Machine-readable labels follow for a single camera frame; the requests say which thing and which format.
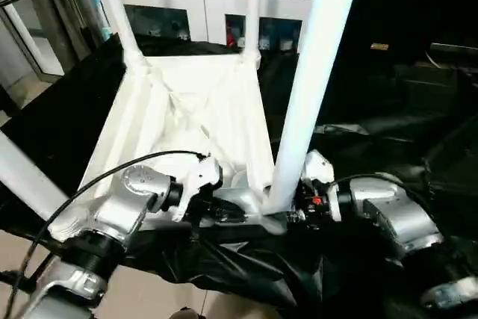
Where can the white plastic table top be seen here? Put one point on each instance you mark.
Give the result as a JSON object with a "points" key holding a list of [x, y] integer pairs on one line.
{"points": [[194, 95]]}

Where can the grey metal stand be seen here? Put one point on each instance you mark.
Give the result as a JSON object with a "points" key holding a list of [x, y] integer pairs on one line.
{"points": [[37, 5]]}

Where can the small yellow label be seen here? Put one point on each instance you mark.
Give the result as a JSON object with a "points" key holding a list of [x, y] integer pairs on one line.
{"points": [[379, 47]]}

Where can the white plastic table leg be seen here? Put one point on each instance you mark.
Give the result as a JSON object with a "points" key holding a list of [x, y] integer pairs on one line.
{"points": [[317, 72], [119, 13], [26, 177], [252, 13]]}

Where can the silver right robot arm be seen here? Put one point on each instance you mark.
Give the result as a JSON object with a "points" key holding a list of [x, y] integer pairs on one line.
{"points": [[396, 214]]}

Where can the black plastic mat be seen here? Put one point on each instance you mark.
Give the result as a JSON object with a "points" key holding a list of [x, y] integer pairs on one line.
{"points": [[396, 132]]}

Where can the black bench with silver rail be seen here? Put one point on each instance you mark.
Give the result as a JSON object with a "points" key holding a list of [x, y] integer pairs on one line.
{"points": [[455, 56]]}

